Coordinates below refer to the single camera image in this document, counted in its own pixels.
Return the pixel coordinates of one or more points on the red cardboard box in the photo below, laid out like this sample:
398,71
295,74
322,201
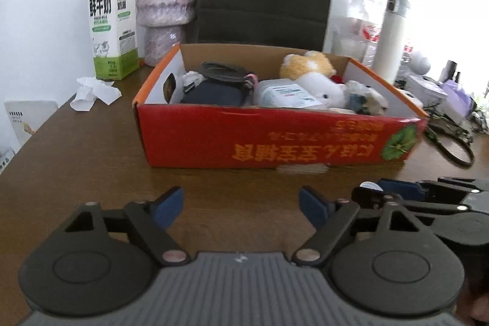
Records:
248,137

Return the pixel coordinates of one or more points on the plush sheep toy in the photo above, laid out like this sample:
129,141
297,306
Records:
309,70

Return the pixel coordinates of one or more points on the flat white box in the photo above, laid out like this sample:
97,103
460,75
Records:
424,87

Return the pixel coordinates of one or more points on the clear water bottle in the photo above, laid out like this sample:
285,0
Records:
372,32
355,28

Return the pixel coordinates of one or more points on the round white speaker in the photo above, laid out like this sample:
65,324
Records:
416,62

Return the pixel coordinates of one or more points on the white plastic bag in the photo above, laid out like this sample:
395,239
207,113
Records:
365,97

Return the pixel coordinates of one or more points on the white bottle cap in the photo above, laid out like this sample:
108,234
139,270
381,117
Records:
369,186

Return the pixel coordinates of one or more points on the white plastic container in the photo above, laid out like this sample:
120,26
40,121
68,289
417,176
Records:
286,95

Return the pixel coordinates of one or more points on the wooden desktop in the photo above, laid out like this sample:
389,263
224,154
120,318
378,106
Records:
76,165

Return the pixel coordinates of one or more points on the black neckband earphones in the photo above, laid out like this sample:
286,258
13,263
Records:
454,154

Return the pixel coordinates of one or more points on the white thermos bottle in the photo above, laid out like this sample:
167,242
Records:
389,39

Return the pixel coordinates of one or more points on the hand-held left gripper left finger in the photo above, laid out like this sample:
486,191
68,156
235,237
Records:
168,205

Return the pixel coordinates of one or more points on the green and white milk carton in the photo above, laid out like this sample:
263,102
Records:
110,24

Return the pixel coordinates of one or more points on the red fabric rose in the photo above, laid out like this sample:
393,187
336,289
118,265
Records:
337,79

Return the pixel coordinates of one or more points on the blue and white box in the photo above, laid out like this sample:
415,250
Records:
4,158

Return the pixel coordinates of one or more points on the purple tissue pack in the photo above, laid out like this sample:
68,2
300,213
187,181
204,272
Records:
458,98

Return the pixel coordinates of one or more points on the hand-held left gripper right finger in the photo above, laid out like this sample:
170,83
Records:
313,205

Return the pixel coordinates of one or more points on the crumpled white tissue paper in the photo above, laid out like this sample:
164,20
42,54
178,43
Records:
95,91

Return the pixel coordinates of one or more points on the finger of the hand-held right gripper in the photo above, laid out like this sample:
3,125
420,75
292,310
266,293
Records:
366,198
401,188

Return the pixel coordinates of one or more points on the dark blue zip case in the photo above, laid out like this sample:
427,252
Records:
214,95

